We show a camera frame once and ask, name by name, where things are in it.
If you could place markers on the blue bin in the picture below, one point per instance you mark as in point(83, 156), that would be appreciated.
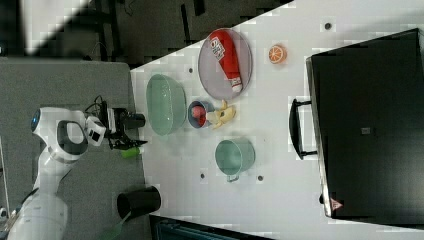
point(163, 228)

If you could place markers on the green metal cup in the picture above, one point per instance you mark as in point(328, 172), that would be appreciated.
point(234, 156)

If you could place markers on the black toaster oven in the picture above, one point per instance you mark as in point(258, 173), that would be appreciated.
point(367, 112)

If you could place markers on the green strainer bowl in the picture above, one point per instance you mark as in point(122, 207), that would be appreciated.
point(166, 103)

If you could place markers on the grey round plate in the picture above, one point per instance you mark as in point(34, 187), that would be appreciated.
point(211, 74)

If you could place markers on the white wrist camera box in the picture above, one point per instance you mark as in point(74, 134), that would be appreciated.
point(95, 131)

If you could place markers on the red ketchup bottle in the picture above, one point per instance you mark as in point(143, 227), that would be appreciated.
point(224, 50)

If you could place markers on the toy orange slice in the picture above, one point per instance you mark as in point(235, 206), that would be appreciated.
point(277, 54)

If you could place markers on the small green cup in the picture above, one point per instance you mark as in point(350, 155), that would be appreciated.
point(129, 153)

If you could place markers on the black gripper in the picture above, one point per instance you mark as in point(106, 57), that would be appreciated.
point(119, 120)

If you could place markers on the yellow toy banana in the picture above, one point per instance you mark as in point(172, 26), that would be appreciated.
point(221, 116)

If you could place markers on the black cylinder holder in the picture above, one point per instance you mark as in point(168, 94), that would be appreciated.
point(138, 202)

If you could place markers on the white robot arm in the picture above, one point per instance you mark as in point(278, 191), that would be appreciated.
point(79, 173)

